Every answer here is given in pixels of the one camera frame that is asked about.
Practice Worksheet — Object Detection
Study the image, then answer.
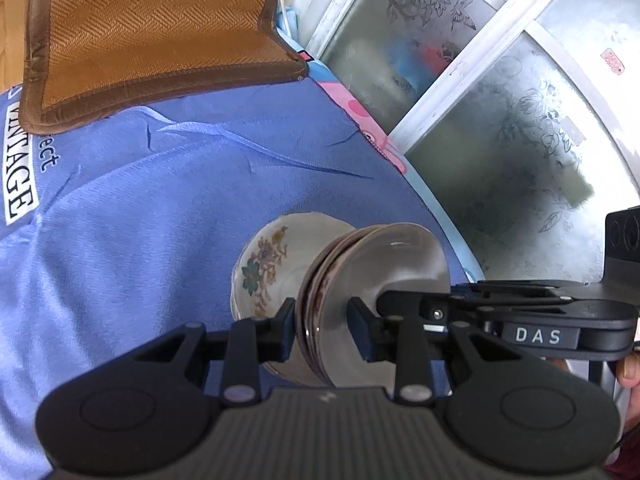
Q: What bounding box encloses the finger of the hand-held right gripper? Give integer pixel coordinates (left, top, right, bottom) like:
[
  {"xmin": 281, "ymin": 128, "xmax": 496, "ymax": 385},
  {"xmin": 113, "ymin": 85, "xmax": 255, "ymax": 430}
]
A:
[
  {"xmin": 450, "ymin": 283, "xmax": 569, "ymax": 306},
  {"xmin": 376, "ymin": 289, "xmax": 501, "ymax": 334}
]

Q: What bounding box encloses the floral ceramic bowl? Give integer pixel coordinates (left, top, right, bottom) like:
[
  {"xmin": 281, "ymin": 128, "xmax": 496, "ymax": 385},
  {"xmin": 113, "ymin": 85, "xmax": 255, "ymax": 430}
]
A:
[
  {"xmin": 315, "ymin": 222, "xmax": 451, "ymax": 390},
  {"xmin": 295, "ymin": 227, "xmax": 362, "ymax": 377},
  {"xmin": 302, "ymin": 225, "xmax": 382, "ymax": 384}
]

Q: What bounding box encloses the brown woven mat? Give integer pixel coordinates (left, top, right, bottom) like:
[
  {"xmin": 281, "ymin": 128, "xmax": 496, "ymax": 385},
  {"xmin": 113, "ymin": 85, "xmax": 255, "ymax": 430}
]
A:
[{"xmin": 20, "ymin": 0, "xmax": 309, "ymax": 134}]

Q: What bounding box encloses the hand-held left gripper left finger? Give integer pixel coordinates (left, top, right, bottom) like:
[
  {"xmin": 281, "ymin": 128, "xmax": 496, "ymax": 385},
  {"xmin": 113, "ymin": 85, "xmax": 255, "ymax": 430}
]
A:
[{"xmin": 132, "ymin": 298, "xmax": 297, "ymax": 406}]

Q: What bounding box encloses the person's right hand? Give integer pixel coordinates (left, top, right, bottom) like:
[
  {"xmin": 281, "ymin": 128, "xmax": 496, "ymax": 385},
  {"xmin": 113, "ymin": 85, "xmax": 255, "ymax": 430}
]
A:
[{"xmin": 615, "ymin": 344, "xmax": 640, "ymax": 389}]

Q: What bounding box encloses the dark red clothing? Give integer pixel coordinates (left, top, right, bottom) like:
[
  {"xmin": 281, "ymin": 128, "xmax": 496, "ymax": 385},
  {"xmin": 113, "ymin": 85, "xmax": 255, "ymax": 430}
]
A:
[{"xmin": 602, "ymin": 420, "xmax": 640, "ymax": 480}]

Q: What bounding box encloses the blue printed cloth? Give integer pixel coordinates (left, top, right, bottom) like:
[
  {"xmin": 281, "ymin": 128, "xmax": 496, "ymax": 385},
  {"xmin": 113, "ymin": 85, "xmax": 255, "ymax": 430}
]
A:
[{"xmin": 0, "ymin": 72, "xmax": 482, "ymax": 480}]

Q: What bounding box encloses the frosted floral window pane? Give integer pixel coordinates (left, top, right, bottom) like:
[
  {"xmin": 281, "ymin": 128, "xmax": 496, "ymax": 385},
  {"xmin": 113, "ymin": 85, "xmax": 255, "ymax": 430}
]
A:
[
  {"xmin": 320, "ymin": 0, "xmax": 507, "ymax": 132},
  {"xmin": 539, "ymin": 0, "xmax": 640, "ymax": 162},
  {"xmin": 404, "ymin": 30, "xmax": 640, "ymax": 282}
]

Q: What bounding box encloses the large floral plate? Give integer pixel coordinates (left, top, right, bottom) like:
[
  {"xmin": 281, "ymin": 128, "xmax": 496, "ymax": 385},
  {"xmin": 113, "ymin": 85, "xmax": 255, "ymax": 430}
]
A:
[{"xmin": 230, "ymin": 211, "xmax": 359, "ymax": 389}]

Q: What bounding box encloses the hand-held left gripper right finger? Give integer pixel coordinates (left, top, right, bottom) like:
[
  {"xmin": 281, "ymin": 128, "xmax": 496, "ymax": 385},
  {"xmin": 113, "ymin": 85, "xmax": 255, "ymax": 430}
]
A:
[{"xmin": 347, "ymin": 297, "xmax": 519, "ymax": 405}]

